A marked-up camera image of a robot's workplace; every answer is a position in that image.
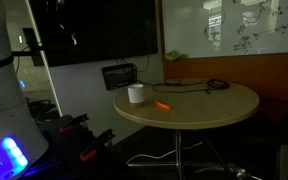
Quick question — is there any orange marker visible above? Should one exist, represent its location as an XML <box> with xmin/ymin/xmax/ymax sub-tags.
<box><xmin>154</xmin><ymin>100</ymin><xmax>172</xmax><ymax>111</ymax></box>

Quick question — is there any white ceramic cup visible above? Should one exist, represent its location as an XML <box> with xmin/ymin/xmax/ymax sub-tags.
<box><xmin>127</xmin><ymin>83</ymin><xmax>145</xmax><ymax>105</ymax></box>

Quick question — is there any black box monitor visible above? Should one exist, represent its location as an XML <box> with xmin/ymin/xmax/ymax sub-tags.
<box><xmin>101</xmin><ymin>63</ymin><xmax>139</xmax><ymax>91</ymax></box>

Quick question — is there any small green leafy object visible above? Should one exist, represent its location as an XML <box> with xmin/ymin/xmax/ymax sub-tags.
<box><xmin>164</xmin><ymin>49</ymin><xmax>188</xmax><ymax>62</ymax></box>

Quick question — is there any metal table base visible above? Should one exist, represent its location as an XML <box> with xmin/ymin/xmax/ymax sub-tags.
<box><xmin>127</xmin><ymin>129</ymin><xmax>239</xmax><ymax>180</ymax></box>

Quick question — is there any whiteboard with writing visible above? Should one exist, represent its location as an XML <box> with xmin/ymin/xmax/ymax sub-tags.
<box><xmin>161</xmin><ymin>0</ymin><xmax>288</xmax><ymax>60</ymax></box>

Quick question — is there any black robot platform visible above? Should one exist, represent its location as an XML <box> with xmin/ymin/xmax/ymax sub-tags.
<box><xmin>26</xmin><ymin>99</ymin><xmax>119</xmax><ymax>180</ymax></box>

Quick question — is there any red upholstered chair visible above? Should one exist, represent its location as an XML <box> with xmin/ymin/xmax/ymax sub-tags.
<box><xmin>249</xmin><ymin>89</ymin><xmax>288</xmax><ymax>180</ymax></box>

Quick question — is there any long black cable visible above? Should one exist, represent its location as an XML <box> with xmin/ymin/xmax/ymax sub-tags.
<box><xmin>136</xmin><ymin>77</ymin><xmax>212</xmax><ymax>95</ymax></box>

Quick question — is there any white floor cable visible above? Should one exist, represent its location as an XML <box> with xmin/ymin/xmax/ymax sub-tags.
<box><xmin>126</xmin><ymin>141</ymin><xmax>205</xmax><ymax>167</ymax></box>

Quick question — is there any black clamp with red handle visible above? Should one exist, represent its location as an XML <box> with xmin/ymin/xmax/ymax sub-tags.
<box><xmin>58</xmin><ymin>113</ymin><xmax>91</xmax><ymax>135</ymax></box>
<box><xmin>79</xmin><ymin>128</ymin><xmax>116</xmax><ymax>163</ymax></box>

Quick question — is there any coiled dark cable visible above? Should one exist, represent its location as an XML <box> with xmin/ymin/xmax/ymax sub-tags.
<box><xmin>206</xmin><ymin>78</ymin><xmax>231</xmax><ymax>90</ymax></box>

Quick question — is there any large black wall screen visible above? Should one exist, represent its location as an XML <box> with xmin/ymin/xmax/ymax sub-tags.
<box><xmin>28</xmin><ymin>0</ymin><xmax>159</xmax><ymax>68</ymax></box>

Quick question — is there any white door frame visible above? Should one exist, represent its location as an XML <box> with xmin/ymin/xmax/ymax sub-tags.
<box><xmin>24</xmin><ymin>0</ymin><xmax>64</xmax><ymax>118</ymax></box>

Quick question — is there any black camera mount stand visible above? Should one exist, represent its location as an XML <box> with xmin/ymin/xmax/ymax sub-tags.
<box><xmin>11</xmin><ymin>27</ymin><xmax>46</xmax><ymax>67</ymax></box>

